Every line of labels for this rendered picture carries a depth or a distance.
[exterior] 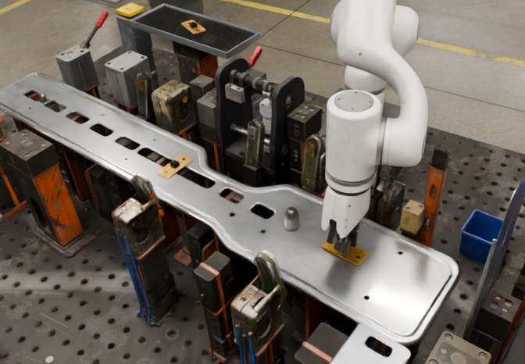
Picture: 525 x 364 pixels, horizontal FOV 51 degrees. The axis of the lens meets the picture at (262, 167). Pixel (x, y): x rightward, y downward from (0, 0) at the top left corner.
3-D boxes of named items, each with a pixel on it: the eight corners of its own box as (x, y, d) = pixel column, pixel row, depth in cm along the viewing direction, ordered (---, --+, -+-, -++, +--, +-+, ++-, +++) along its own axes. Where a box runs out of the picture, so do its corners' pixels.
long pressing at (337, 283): (-27, 104, 159) (-28, 99, 158) (39, 71, 173) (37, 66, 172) (412, 355, 91) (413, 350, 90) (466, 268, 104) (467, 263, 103)
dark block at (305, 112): (290, 241, 150) (286, 115, 123) (305, 226, 154) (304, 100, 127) (305, 250, 147) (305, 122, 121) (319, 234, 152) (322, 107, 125)
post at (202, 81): (206, 194, 166) (187, 80, 141) (217, 186, 169) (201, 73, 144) (219, 201, 164) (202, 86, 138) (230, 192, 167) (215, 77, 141)
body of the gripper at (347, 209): (346, 152, 99) (344, 198, 106) (315, 183, 93) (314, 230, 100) (383, 167, 96) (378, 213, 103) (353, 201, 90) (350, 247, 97)
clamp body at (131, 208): (130, 313, 135) (95, 212, 113) (166, 280, 142) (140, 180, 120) (156, 332, 130) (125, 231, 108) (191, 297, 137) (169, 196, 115)
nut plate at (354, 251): (321, 247, 108) (321, 243, 107) (331, 235, 110) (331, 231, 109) (358, 265, 104) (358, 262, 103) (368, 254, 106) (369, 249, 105)
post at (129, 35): (141, 133, 193) (113, 16, 165) (157, 123, 198) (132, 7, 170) (156, 140, 189) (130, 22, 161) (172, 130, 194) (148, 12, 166)
